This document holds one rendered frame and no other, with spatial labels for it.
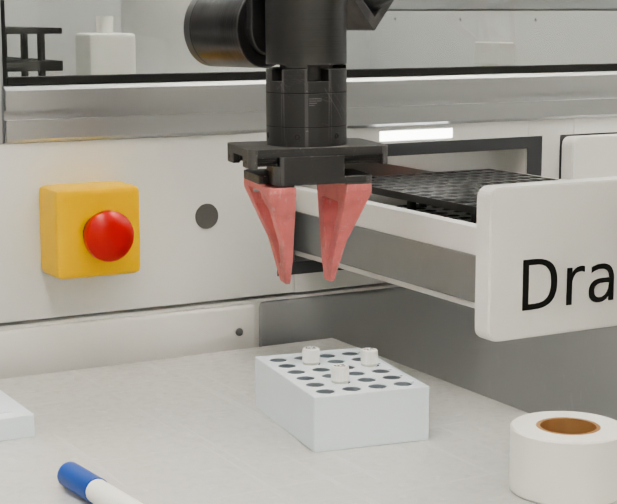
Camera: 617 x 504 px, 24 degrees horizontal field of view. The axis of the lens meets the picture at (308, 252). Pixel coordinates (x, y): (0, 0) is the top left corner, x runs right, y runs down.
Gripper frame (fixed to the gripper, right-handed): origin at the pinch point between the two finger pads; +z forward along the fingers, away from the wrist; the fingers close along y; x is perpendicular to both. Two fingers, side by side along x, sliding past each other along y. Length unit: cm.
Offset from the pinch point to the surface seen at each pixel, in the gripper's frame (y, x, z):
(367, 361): -3.6, 2.9, 6.4
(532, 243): -14.8, 6.1, -2.1
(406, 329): -18.2, -26.7, 11.3
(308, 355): 0.3, 1.2, 6.0
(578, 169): -37.0, -28.7, -2.9
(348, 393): 0.2, 9.6, 6.7
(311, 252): -7.1, -21.3, 2.5
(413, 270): -10.4, -5.4, 1.6
